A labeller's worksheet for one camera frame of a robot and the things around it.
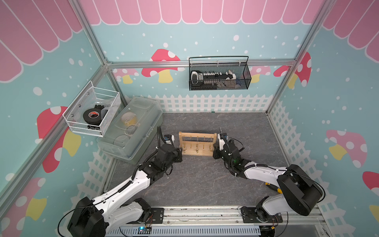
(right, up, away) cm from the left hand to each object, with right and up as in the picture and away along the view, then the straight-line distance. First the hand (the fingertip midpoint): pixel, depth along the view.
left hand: (180, 151), depth 82 cm
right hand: (+19, +3, +7) cm, 21 cm away
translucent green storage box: (-25, +19, +8) cm, 32 cm away
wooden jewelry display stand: (+10, +3, +11) cm, 15 cm away
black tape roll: (-42, +19, -10) cm, 47 cm away
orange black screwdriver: (+27, +12, +27) cm, 41 cm away
